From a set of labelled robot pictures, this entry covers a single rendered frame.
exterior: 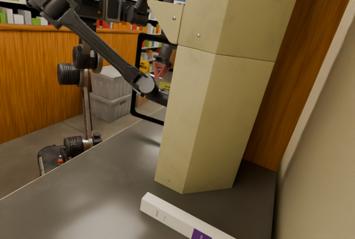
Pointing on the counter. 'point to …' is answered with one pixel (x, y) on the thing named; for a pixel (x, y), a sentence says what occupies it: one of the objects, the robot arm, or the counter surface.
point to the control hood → (168, 18)
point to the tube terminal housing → (222, 74)
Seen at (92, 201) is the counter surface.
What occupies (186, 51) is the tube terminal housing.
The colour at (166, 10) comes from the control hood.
